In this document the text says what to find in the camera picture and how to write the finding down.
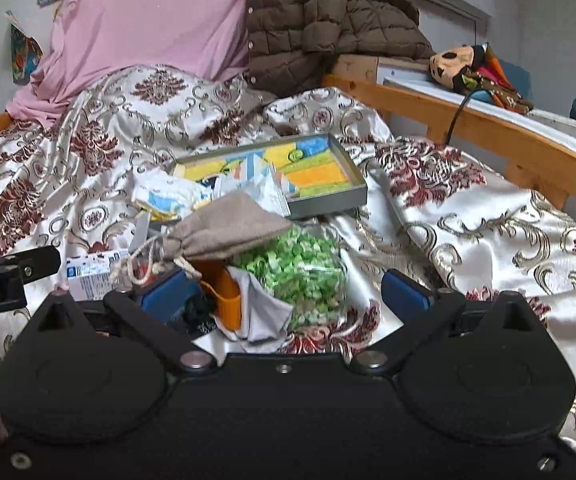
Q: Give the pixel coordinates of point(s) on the white paper packet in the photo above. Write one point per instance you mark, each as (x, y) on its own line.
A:
(273, 192)

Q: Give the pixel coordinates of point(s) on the grey flat strip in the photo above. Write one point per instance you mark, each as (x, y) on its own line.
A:
(143, 232)

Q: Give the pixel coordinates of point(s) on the black patterned cloth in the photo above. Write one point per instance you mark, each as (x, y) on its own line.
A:
(200, 317)

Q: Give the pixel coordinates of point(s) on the white board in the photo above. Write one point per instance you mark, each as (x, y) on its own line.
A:
(417, 87)

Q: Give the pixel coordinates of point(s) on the brown quilted jacket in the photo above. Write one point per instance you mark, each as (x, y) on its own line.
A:
(308, 20)

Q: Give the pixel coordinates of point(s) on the wooden bed frame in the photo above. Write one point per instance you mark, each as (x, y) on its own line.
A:
(517, 145)

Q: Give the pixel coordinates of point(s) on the floral satin blanket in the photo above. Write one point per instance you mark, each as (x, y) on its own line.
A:
(467, 220)

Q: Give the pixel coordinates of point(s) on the clear bag of green candies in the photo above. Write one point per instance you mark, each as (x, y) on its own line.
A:
(298, 270)

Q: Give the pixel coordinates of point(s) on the grey tray with colourful print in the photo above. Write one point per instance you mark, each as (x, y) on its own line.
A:
(318, 170)

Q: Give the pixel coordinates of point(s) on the white box with blue label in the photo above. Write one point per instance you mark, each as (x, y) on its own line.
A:
(93, 275)

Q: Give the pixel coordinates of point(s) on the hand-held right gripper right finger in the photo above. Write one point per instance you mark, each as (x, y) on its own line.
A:
(403, 292)

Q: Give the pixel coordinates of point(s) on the orange plastic cup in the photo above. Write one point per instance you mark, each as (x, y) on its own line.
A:
(220, 285)

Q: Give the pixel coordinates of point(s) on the white tissue pack blue print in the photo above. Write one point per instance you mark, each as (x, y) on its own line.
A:
(168, 195)

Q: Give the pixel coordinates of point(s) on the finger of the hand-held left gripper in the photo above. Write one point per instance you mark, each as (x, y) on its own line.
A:
(40, 262)

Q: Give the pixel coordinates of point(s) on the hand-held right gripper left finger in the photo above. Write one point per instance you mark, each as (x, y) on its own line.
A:
(163, 292)

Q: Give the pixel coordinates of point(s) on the pink sheet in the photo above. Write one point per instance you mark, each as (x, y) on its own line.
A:
(143, 20)

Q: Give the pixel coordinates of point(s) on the orange plush toy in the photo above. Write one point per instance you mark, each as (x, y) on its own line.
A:
(447, 67)

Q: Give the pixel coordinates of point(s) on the grey face mask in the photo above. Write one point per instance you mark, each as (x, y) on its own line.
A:
(263, 310)

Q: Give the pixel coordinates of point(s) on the teal cushion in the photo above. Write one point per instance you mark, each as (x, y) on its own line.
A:
(520, 77)

